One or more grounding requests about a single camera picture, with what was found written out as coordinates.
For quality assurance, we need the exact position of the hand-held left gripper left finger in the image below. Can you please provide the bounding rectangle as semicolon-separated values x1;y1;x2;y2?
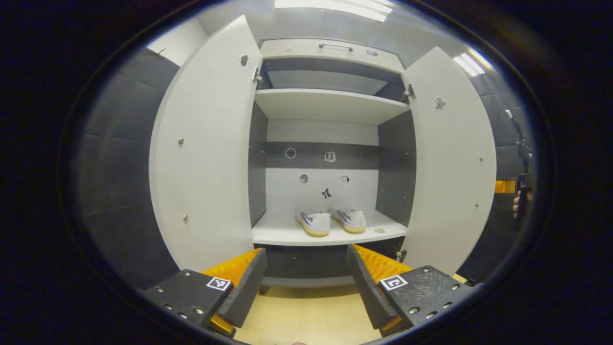
144;247;268;338

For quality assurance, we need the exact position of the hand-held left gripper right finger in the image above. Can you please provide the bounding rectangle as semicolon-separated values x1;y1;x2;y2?
346;243;475;337

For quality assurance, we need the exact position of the white cabinet drawer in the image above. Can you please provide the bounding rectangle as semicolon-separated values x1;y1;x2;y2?
259;37;405;73

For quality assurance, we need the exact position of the black quilted backdrop panel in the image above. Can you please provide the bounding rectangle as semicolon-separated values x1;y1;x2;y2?
77;48;182;290
467;72;537;286

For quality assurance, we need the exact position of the white shoe cabinet door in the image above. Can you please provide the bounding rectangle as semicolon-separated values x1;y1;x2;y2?
401;46;497;276
149;14;264;273

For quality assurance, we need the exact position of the white canvas shoe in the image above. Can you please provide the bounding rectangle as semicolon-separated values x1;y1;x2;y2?
295;209;332;237
331;207;367;234

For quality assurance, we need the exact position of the ceiling light panel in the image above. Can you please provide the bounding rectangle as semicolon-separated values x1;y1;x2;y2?
275;0;394;23
453;48;494;77

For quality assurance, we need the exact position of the white and grey shoe cabinet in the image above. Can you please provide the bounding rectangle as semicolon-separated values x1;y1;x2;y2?
248;37;417;295

